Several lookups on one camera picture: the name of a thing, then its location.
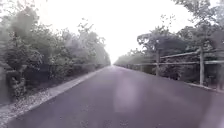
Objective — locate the dark grey asphalt path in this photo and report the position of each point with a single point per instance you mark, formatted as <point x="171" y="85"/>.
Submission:
<point x="126" y="103"/>

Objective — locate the row of trees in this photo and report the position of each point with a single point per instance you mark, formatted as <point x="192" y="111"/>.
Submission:
<point x="43" y="53"/>
<point x="180" y="43"/>

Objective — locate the pale gravel strip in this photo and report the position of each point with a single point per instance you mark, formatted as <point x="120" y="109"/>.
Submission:
<point x="30" y="100"/>
<point x="203" y="87"/>

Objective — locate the wooden rail fence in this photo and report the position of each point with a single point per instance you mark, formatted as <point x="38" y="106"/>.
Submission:
<point x="201" y="66"/>

